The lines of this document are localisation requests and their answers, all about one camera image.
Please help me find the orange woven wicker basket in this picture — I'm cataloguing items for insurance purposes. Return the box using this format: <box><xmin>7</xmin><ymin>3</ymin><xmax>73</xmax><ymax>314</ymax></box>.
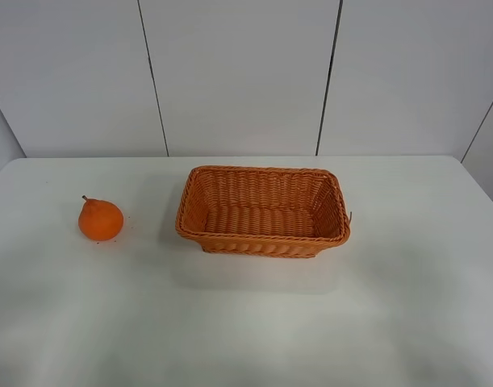
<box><xmin>175</xmin><ymin>165</ymin><xmax>350</xmax><ymax>258</ymax></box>

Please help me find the orange fruit with stem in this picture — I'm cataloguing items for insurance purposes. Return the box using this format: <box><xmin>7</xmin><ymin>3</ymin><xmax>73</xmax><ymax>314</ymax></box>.
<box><xmin>78</xmin><ymin>195</ymin><xmax>124</xmax><ymax>242</ymax></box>

